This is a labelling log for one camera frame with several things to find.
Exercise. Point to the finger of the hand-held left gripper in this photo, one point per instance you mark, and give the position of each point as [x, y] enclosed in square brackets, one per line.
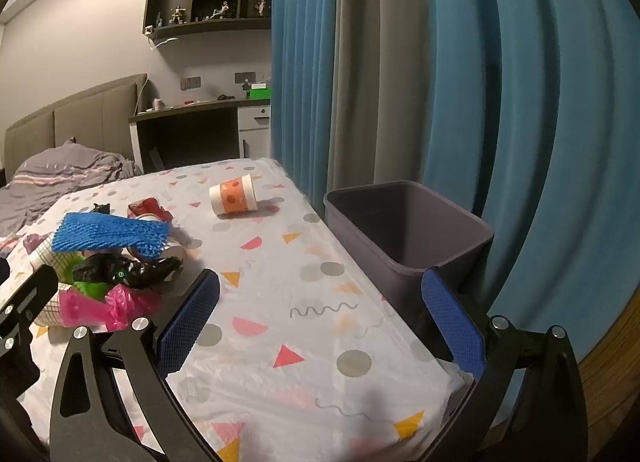
[30, 294]

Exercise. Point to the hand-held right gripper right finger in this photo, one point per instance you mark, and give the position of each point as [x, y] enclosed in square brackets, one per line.
[455, 322]

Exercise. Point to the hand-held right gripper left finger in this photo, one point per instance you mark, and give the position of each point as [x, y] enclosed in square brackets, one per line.
[187, 322]

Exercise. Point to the patterned paper cup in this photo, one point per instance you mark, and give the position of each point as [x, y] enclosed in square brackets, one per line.
[47, 313]

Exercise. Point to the green grid paper cup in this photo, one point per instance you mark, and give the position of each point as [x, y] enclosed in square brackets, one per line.
[50, 254]

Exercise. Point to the green foam net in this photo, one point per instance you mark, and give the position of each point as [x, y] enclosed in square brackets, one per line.
[87, 289]

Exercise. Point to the pink plastic bag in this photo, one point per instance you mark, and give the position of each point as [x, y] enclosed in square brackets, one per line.
[90, 309]

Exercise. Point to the black plastic bag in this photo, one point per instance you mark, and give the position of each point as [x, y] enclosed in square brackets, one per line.
[145, 274]

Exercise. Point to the grey plastic bin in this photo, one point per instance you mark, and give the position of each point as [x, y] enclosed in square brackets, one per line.
[380, 262]

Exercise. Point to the blue foam net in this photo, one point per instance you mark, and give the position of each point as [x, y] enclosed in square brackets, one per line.
[110, 234]

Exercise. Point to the red snack packet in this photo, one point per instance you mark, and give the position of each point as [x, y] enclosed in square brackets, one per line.
[147, 205]

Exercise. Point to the small black object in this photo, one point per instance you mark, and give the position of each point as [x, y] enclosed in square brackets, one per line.
[101, 208]

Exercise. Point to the white patterned bed sheet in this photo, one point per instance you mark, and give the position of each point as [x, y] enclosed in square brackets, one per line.
[300, 342]

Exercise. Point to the grey striped duvet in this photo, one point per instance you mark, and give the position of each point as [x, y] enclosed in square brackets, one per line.
[60, 167]

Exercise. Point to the white desk drawer unit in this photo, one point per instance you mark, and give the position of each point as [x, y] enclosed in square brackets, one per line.
[255, 122]

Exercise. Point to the dark top desk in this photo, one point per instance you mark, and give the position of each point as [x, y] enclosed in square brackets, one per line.
[200, 106]

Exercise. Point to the blue curtain panel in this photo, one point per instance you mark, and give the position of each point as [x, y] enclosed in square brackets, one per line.
[525, 117]
[300, 67]

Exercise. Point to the small pink desk item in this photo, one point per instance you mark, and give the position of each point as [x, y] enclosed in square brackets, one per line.
[159, 104]

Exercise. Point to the black desk item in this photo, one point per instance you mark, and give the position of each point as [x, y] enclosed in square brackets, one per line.
[226, 97]

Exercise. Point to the green box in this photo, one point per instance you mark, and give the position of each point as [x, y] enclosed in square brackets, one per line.
[260, 93]

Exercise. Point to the grey curtain panel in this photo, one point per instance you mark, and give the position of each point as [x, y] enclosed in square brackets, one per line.
[380, 67]

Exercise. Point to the dark wall socket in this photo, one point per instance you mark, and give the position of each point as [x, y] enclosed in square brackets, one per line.
[190, 83]

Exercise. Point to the grey wall socket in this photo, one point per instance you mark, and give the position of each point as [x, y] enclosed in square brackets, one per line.
[245, 77]

